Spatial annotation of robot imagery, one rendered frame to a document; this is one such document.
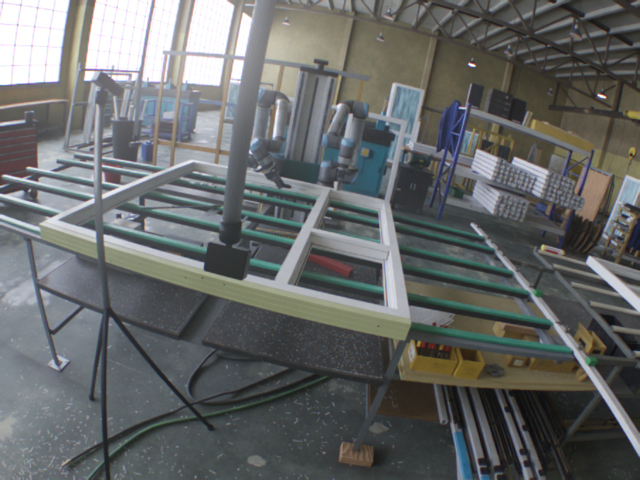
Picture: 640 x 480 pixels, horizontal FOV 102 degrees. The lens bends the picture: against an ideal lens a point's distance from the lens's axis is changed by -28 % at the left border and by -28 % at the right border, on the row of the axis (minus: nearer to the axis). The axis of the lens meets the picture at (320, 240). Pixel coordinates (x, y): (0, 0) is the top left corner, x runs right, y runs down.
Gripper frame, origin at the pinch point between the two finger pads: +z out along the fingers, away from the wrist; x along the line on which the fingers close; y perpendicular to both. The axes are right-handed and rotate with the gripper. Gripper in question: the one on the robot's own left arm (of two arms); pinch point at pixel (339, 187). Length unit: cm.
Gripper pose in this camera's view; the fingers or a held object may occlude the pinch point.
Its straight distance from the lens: 247.5
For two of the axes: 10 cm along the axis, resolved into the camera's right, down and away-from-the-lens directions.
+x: 1.3, -3.6, 9.2
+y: 9.7, 2.2, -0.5
